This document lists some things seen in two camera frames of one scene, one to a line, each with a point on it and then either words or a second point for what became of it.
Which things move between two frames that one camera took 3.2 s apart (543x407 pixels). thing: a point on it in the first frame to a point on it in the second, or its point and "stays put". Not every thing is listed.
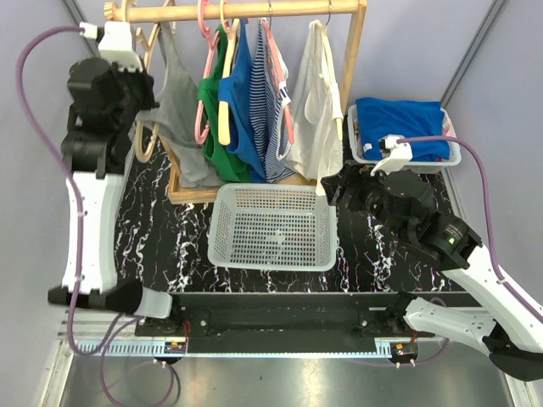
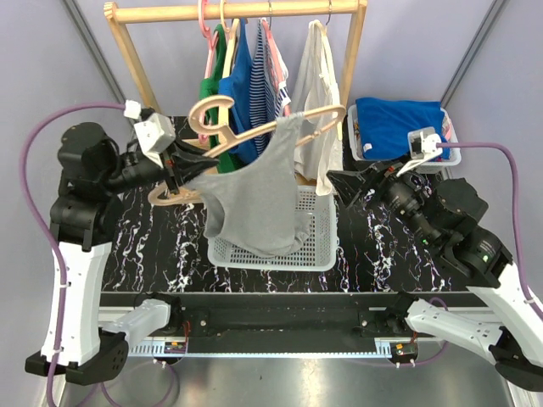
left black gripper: (145, 80) to (189, 161)
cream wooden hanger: (223, 110) stays put
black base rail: (316, 322) stays put
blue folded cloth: (406, 118) stays put
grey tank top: (178, 115) to (253, 208)
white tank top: (315, 151) stays put
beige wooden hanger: (146, 52) to (232, 141)
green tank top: (217, 162) stays put
